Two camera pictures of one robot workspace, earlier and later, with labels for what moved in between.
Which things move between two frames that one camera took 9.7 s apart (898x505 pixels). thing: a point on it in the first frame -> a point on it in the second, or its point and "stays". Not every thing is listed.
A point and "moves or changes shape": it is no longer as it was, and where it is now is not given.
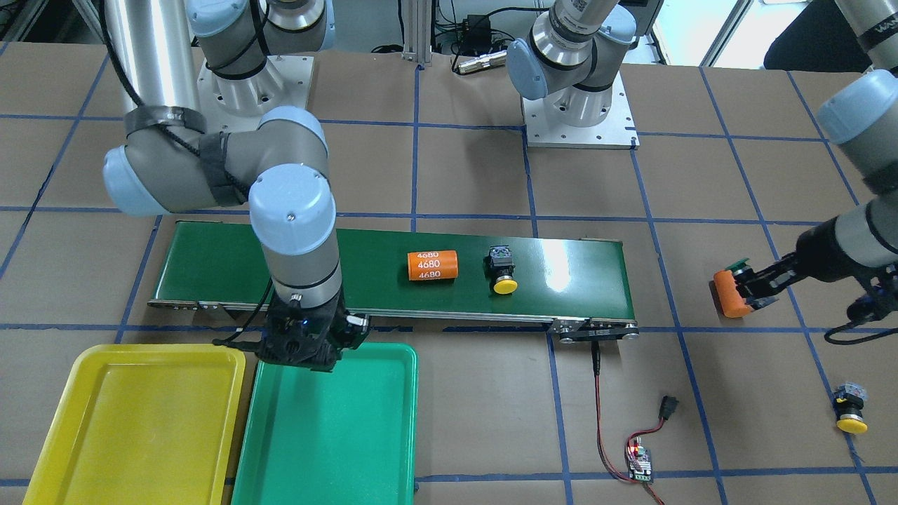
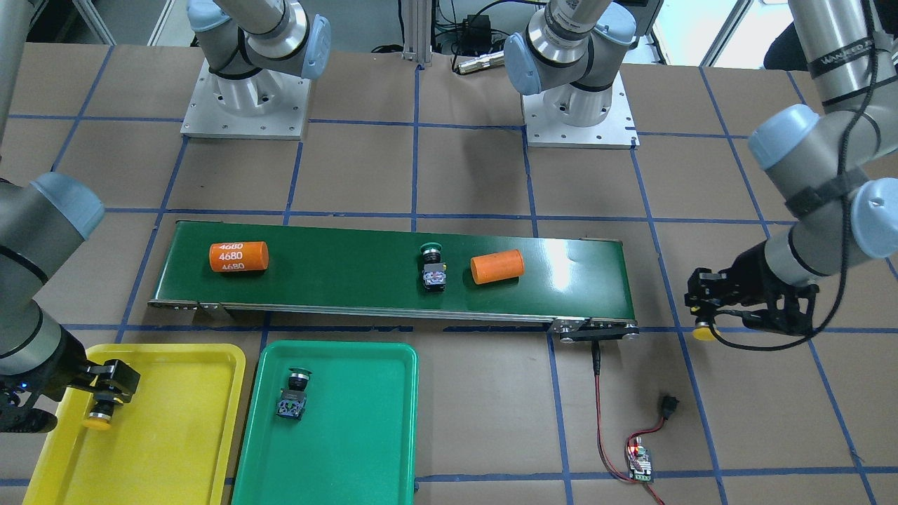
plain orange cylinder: [734, 304] moves or changes shape
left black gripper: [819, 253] -> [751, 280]
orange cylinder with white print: [433, 264] -> [238, 256]
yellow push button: [501, 268] -> [101, 412]
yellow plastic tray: [144, 424] stays
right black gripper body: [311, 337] -> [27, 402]
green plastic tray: [348, 436] stays
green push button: [738, 264] moves or changes shape
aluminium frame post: [417, 31] stays
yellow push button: [852, 425] -> [703, 331]
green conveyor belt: [575, 280] stays
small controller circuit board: [641, 463] stays
